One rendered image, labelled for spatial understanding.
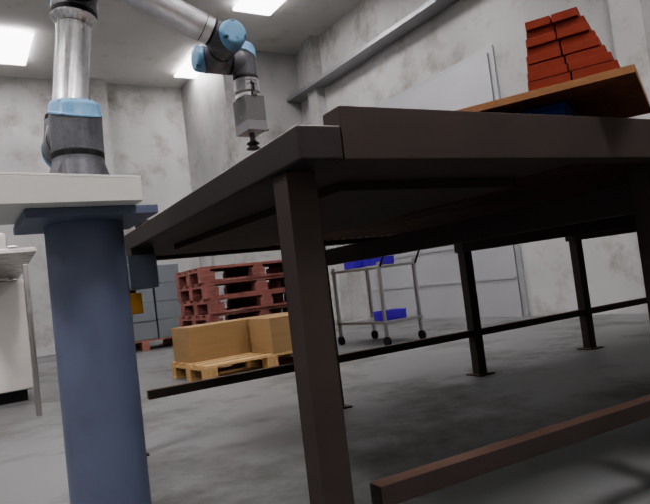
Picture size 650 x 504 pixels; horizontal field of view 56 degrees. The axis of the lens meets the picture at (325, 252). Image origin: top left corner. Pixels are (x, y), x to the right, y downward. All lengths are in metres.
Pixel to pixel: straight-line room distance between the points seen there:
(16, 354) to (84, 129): 4.15
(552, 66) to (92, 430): 1.49
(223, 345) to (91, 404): 3.90
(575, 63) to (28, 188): 1.39
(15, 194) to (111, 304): 0.31
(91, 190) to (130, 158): 10.94
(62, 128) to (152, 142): 10.96
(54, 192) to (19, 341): 4.27
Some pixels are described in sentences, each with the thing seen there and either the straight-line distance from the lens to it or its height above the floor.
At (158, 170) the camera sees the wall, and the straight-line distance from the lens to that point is 12.36.
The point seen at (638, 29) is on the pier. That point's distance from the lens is 6.60.
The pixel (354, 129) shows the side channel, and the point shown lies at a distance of 1.08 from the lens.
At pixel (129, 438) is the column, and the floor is 0.37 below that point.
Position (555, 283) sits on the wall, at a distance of 7.24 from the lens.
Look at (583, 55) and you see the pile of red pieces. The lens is 1.88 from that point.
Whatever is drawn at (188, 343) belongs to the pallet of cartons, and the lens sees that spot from 5.18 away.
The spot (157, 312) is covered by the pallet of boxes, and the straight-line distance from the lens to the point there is 9.35.
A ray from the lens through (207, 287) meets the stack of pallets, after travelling 6.24.
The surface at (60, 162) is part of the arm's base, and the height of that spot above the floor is 0.99.
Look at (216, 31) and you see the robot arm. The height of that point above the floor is 1.35.
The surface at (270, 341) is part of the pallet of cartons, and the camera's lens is 5.05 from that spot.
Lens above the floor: 0.65
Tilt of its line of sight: 3 degrees up
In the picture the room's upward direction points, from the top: 7 degrees counter-clockwise
